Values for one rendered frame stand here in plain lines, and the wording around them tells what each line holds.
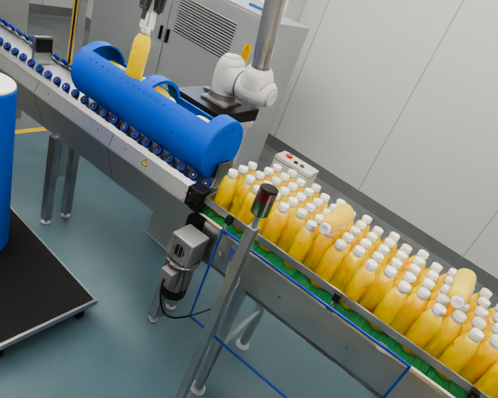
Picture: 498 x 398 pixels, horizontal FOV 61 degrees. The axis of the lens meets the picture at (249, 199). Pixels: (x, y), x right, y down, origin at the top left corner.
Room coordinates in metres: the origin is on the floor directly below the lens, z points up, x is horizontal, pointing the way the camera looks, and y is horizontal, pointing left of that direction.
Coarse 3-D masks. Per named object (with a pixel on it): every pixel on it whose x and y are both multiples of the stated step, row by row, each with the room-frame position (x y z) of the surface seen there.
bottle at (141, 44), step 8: (144, 32) 1.72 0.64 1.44; (136, 40) 1.71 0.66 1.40; (144, 40) 1.71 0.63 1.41; (136, 48) 1.70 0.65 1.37; (144, 48) 1.71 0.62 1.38; (136, 56) 1.70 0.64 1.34; (144, 56) 1.71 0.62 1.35; (128, 64) 1.70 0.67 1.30; (136, 64) 1.70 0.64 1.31; (144, 64) 1.72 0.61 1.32; (128, 72) 1.70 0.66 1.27; (136, 72) 1.70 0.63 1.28
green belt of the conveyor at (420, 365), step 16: (208, 208) 1.52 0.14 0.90; (224, 224) 1.46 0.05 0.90; (272, 256) 1.38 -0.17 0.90; (288, 272) 1.31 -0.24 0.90; (336, 304) 1.25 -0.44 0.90; (352, 320) 1.19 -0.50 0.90; (384, 336) 1.18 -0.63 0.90; (400, 352) 1.13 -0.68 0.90; (416, 368) 1.09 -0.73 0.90; (432, 368) 1.12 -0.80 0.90; (448, 384) 1.07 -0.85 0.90
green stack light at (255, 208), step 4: (256, 200) 1.20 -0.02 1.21; (252, 204) 1.21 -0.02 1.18; (256, 204) 1.19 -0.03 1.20; (260, 204) 1.18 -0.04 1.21; (252, 208) 1.19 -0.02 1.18; (256, 208) 1.18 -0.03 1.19; (260, 208) 1.18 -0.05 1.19; (264, 208) 1.18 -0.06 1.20; (268, 208) 1.19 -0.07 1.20; (252, 212) 1.19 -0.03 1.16; (256, 212) 1.18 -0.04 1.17; (260, 212) 1.18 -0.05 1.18; (264, 212) 1.18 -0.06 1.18; (268, 212) 1.20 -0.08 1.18; (260, 216) 1.18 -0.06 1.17; (264, 216) 1.19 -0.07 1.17
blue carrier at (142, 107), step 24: (96, 48) 1.98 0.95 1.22; (72, 72) 1.92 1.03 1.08; (96, 72) 1.87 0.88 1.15; (120, 72) 1.86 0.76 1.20; (96, 96) 1.86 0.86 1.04; (120, 96) 1.79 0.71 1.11; (144, 96) 1.76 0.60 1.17; (144, 120) 1.72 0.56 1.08; (168, 120) 1.68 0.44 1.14; (192, 120) 1.66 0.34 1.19; (216, 120) 1.68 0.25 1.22; (168, 144) 1.66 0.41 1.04; (192, 144) 1.61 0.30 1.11; (216, 144) 1.64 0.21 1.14; (240, 144) 1.83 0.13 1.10; (192, 168) 1.66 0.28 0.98
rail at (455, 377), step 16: (240, 224) 1.40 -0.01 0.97; (256, 240) 1.36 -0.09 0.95; (288, 256) 1.31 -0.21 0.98; (304, 272) 1.27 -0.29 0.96; (336, 288) 1.23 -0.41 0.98; (352, 304) 1.19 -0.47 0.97; (368, 320) 1.16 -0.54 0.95; (400, 336) 1.12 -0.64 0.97; (416, 352) 1.09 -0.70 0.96; (448, 368) 1.05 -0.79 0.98; (464, 384) 1.03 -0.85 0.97
